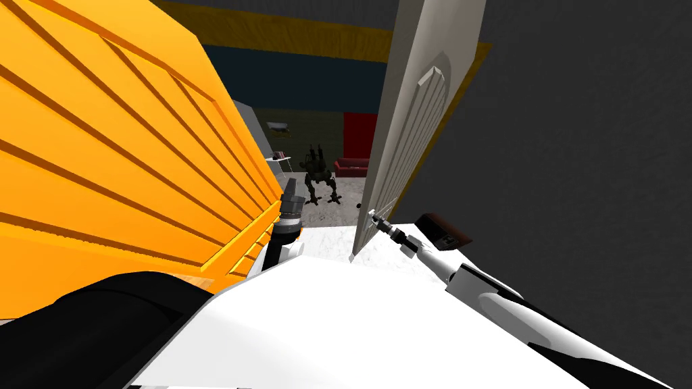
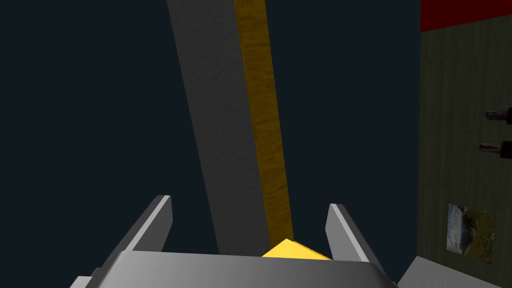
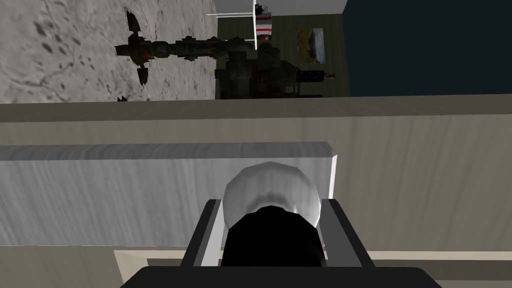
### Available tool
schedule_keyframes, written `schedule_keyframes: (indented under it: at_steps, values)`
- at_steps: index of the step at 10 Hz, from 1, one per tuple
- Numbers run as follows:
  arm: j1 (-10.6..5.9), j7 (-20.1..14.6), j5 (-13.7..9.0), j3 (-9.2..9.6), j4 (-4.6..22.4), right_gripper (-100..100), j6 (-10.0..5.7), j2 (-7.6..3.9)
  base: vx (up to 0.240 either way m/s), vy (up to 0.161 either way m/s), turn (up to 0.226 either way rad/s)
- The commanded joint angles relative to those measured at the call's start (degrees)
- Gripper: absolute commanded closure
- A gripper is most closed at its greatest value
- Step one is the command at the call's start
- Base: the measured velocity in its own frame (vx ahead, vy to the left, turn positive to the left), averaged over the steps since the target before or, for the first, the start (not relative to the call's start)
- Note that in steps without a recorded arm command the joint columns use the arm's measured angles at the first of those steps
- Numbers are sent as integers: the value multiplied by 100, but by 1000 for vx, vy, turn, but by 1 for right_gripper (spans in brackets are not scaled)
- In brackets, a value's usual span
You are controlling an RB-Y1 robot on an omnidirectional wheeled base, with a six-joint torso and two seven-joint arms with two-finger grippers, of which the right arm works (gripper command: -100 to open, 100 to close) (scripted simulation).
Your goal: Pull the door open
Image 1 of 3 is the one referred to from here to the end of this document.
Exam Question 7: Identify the dark brown box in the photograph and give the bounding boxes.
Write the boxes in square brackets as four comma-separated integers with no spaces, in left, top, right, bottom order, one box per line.
[414,213,473,252]

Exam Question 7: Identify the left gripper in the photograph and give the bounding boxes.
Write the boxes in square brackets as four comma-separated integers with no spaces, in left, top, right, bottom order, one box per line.
[278,178,308,219]

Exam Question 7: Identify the white panelled door leaf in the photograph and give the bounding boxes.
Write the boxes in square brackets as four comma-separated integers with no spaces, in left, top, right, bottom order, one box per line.
[350,0,487,264]

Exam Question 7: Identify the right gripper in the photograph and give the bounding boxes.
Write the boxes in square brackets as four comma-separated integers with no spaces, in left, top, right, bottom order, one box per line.
[368,210,406,246]

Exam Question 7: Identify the orange slatted door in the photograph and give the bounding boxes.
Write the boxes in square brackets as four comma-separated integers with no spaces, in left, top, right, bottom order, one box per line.
[0,0,285,321]

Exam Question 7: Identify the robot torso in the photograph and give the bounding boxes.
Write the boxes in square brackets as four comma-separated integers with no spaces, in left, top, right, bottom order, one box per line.
[128,253,591,389]

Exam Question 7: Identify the red sofa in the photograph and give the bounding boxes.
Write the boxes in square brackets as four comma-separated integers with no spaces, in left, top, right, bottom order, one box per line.
[333,157,372,179]

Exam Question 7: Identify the white side table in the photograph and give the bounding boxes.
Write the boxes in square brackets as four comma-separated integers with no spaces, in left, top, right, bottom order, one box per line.
[264,151,293,178]

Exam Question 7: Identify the dark legged robot figure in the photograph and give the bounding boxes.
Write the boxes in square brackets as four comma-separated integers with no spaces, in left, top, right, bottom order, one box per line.
[301,142,343,207]

